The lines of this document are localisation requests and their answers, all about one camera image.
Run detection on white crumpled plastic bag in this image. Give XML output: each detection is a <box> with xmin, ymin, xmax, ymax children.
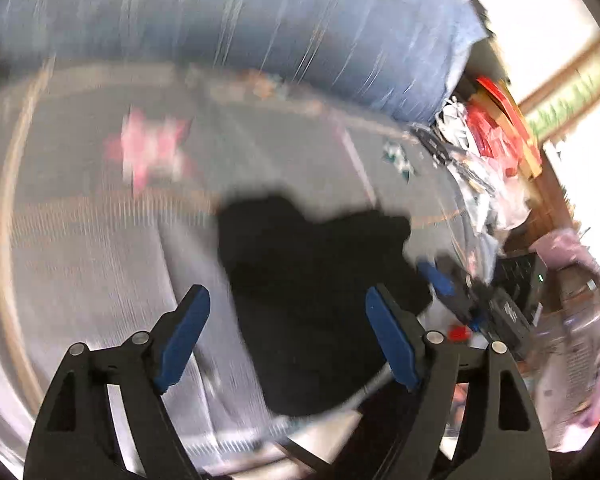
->
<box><xmin>432</xmin><ymin>100</ymin><xmax>473</xmax><ymax>161</ymax></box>

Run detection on red plastic bag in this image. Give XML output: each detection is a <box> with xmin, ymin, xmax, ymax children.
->
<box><xmin>465</xmin><ymin>105</ymin><xmax>526</xmax><ymax>171</ymax></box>

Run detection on brown wooden furniture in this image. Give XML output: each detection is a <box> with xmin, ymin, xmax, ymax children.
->
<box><xmin>505</xmin><ymin>150</ymin><xmax>581</xmax><ymax>256</ymax></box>

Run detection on black strap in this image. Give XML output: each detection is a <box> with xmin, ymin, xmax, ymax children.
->
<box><xmin>410</xmin><ymin>127</ymin><xmax>456</xmax><ymax>166</ymax></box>

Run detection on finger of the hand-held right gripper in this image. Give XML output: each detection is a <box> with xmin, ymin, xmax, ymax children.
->
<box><xmin>417</xmin><ymin>259</ymin><xmax>456</xmax><ymax>311</ymax></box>
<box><xmin>437</xmin><ymin>254</ymin><xmax>487</xmax><ymax>335</ymax></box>

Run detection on clear plastic bag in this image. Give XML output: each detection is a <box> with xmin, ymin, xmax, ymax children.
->
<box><xmin>450</xmin><ymin>155</ymin><xmax>536</xmax><ymax>281</ymax></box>

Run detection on grey printed bedsheet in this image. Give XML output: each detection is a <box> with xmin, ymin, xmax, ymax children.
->
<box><xmin>0</xmin><ymin>55</ymin><xmax>501</xmax><ymax>476</ymax></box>

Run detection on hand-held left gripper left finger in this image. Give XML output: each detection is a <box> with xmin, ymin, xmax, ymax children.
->
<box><xmin>24</xmin><ymin>284</ymin><xmax>212</xmax><ymax>480</ymax></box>

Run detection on cardboard box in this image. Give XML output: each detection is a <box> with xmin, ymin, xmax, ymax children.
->
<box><xmin>497</xmin><ymin>105</ymin><xmax>543</xmax><ymax>178</ymax></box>

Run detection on red box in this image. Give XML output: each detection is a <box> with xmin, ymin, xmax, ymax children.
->
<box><xmin>472</xmin><ymin>76</ymin><xmax>538</xmax><ymax>161</ymax></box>

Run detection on black pants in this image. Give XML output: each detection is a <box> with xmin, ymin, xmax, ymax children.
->
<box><xmin>215</xmin><ymin>192</ymin><xmax>433</xmax><ymax>418</ymax></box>

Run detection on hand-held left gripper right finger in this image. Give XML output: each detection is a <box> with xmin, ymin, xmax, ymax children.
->
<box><xmin>365</xmin><ymin>282</ymin><xmax>552</xmax><ymax>480</ymax></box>

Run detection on wooden window frame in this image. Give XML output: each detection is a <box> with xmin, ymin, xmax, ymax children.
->
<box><xmin>520</xmin><ymin>40</ymin><xmax>600</xmax><ymax>143</ymax></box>

